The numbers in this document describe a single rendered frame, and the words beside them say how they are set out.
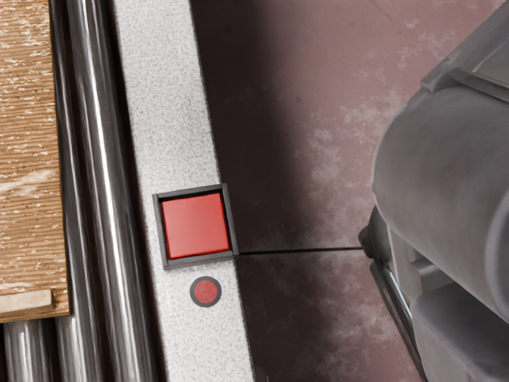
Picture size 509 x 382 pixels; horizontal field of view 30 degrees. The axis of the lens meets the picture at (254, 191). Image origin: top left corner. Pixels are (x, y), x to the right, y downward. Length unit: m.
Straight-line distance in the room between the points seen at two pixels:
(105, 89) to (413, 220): 0.75
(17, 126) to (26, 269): 0.15
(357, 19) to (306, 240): 0.52
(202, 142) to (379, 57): 1.14
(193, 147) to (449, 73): 0.70
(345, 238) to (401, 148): 1.63
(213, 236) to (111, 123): 0.16
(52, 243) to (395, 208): 0.67
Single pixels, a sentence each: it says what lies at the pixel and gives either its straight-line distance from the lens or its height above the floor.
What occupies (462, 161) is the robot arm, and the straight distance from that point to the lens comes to 0.26.
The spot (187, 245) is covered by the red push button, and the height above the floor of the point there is 0.93.
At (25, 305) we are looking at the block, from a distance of 0.90.
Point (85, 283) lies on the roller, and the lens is 0.95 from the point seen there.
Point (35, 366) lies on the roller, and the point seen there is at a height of 0.92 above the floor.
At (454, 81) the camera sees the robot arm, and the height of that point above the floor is 1.56.
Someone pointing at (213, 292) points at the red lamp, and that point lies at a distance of 0.94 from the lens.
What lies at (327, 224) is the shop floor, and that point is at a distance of 1.93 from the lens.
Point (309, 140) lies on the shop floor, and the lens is 1.98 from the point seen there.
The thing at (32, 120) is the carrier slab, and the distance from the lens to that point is 0.99.
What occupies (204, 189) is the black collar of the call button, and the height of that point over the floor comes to 0.93.
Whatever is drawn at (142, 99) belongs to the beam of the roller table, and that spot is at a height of 0.92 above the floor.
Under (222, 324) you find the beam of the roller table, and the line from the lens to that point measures 0.93.
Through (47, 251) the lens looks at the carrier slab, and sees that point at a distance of 0.94.
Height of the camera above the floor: 1.83
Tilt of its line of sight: 71 degrees down
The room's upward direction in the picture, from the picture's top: 8 degrees clockwise
